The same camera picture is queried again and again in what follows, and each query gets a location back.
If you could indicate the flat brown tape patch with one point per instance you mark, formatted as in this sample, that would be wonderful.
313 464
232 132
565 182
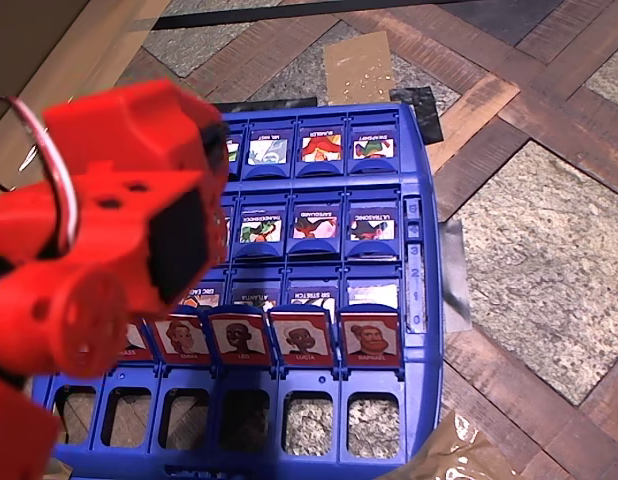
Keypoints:
359 67

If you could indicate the brown cardboard box wall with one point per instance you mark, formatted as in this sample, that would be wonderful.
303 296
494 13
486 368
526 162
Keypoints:
64 40

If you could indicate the black tape piece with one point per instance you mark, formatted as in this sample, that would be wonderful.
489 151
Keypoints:
424 115
269 106

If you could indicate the crumpled tan packing tape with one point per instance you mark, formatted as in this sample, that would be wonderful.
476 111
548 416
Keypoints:
454 455
60 471

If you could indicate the long black tape strip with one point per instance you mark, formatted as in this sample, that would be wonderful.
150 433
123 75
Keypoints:
289 12

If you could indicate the dark glossy tape piece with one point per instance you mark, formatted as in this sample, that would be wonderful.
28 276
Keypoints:
454 270

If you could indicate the blue plastic guessing game board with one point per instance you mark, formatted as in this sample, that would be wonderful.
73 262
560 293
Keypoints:
419 380

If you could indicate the orange-red gripper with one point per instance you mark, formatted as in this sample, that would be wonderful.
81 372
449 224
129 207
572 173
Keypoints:
139 127

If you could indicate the flip tile portrait Emma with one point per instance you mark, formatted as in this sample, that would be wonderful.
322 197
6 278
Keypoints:
181 336

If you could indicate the orange-red plastic robot arm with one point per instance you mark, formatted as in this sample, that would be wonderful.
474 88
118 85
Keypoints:
64 310

